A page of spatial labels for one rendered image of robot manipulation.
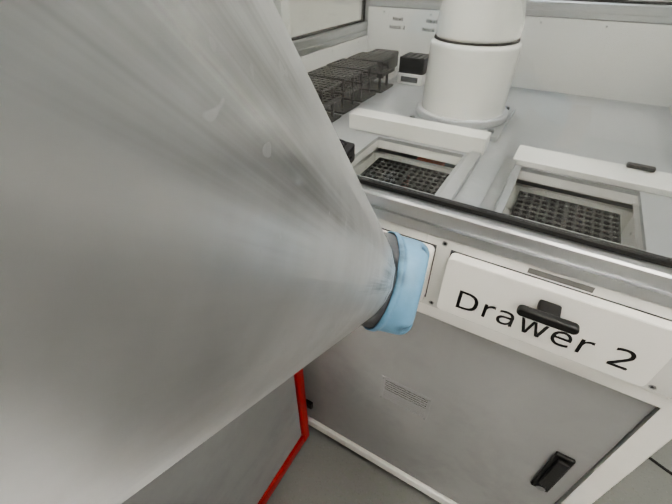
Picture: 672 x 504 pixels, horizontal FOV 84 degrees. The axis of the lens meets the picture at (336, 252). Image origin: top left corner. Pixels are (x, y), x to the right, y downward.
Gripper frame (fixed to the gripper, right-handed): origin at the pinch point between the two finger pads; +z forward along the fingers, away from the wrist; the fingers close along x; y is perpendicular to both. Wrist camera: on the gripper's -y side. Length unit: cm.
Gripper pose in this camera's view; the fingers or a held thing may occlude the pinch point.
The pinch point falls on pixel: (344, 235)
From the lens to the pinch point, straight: 61.7
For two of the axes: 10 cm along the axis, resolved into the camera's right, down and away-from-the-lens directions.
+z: 2.9, 3.3, 9.0
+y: -4.1, 8.9, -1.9
